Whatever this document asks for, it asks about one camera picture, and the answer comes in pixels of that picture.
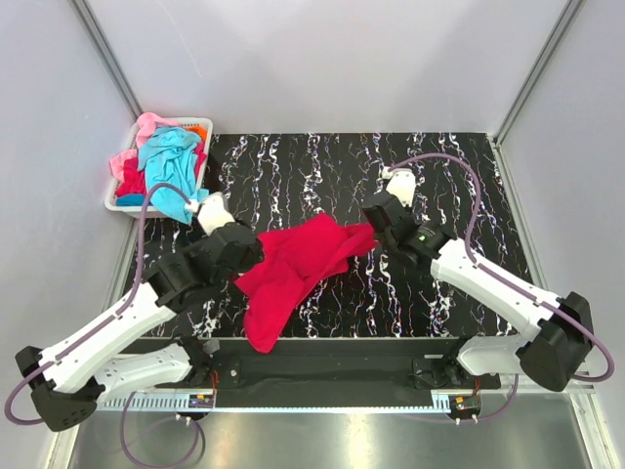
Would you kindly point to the electronics board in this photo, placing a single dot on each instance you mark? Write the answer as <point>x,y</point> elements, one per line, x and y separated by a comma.
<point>201,401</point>
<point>467,402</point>

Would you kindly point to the light blue t-shirt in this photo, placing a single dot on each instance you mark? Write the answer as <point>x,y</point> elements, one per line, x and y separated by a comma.
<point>163,138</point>

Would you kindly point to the white slotted cable duct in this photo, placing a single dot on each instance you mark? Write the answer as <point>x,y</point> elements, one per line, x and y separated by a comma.
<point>163,402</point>

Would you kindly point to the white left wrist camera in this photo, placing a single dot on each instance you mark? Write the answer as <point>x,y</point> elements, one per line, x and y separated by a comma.
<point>212,213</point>

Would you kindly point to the left electronics board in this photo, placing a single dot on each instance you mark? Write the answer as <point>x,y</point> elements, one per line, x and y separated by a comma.
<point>201,401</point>

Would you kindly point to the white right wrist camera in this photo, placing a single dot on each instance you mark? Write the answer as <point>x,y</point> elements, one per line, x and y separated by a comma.
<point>401,183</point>

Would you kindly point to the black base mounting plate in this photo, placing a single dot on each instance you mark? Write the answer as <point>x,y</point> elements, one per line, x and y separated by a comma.
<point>325,373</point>

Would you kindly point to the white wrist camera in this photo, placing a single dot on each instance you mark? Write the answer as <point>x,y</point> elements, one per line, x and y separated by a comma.
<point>212,213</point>
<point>401,183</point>

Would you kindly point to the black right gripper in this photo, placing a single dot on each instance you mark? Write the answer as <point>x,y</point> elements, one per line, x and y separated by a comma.
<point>407,209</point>

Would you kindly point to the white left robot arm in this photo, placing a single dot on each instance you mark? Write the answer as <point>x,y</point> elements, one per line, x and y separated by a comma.
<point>70,380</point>

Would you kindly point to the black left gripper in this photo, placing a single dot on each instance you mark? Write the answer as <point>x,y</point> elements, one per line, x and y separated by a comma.
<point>256,256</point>

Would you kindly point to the orange t-shirt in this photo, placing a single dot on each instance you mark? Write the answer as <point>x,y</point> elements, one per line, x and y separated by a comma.
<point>199,130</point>

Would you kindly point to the magenta t-shirt in basket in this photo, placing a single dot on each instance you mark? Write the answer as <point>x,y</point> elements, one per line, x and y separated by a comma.
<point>174,166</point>

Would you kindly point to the right electronics board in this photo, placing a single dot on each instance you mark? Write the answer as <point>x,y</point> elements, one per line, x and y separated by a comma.
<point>467,402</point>

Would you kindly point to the white plastic laundry basket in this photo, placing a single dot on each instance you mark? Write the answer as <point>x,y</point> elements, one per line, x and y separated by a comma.
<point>134,210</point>

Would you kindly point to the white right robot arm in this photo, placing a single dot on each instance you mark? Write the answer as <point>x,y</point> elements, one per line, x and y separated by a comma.
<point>552,332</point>

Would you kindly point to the red t-shirt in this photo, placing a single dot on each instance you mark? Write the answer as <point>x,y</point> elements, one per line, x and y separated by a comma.
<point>296,261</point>

